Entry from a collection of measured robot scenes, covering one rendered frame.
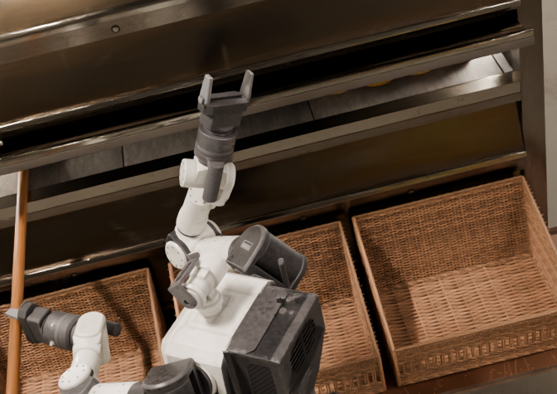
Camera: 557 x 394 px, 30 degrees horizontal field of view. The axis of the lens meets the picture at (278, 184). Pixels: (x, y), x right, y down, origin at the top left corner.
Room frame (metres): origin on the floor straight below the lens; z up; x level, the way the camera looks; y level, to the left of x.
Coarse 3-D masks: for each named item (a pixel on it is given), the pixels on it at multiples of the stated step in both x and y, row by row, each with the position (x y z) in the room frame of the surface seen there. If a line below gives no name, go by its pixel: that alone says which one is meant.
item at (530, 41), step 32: (448, 32) 2.47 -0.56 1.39; (480, 32) 2.42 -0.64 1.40; (320, 64) 2.46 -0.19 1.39; (352, 64) 2.41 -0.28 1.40; (448, 64) 2.30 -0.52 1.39; (192, 96) 2.45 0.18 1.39; (288, 96) 2.30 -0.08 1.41; (320, 96) 2.30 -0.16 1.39; (64, 128) 2.44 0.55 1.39; (96, 128) 2.39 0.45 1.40; (160, 128) 2.29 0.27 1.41; (192, 128) 2.29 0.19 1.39; (32, 160) 2.28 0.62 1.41
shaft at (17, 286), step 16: (16, 224) 2.30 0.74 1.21; (16, 240) 2.23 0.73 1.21; (16, 256) 2.16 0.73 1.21; (16, 272) 2.09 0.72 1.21; (16, 288) 2.03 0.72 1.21; (16, 304) 1.97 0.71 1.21; (16, 320) 1.91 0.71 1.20; (16, 336) 1.85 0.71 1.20; (16, 352) 1.80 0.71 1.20; (16, 368) 1.75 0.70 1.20; (16, 384) 1.70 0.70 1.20
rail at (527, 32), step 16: (512, 32) 2.32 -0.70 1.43; (528, 32) 2.31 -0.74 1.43; (448, 48) 2.32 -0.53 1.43; (464, 48) 2.31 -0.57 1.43; (480, 48) 2.31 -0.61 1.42; (384, 64) 2.32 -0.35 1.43; (400, 64) 2.31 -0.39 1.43; (416, 64) 2.30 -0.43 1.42; (320, 80) 2.31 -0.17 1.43; (336, 80) 2.30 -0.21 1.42; (256, 96) 2.30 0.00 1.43; (272, 96) 2.30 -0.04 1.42; (192, 112) 2.30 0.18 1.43; (128, 128) 2.30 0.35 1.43; (144, 128) 2.29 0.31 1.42; (64, 144) 2.29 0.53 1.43; (80, 144) 2.29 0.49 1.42; (0, 160) 2.29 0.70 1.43; (16, 160) 2.28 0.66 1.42
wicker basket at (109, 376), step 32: (96, 288) 2.39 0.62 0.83; (128, 288) 2.39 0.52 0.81; (0, 320) 2.37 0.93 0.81; (128, 320) 2.36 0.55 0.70; (160, 320) 2.28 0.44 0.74; (0, 352) 2.34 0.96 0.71; (32, 352) 2.34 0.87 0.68; (64, 352) 2.34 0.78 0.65; (128, 352) 2.33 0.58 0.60; (160, 352) 2.11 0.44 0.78; (0, 384) 2.28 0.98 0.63; (32, 384) 2.29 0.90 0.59
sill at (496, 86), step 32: (416, 96) 2.50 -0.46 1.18; (448, 96) 2.46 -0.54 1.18; (480, 96) 2.45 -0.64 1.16; (288, 128) 2.49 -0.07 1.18; (320, 128) 2.45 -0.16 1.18; (352, 128) 2.45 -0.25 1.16; (160, 160) 2.48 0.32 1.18; (32, 192) 2.47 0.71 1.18; (64, 192) 2.43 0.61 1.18; (96, 192) 2.43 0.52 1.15
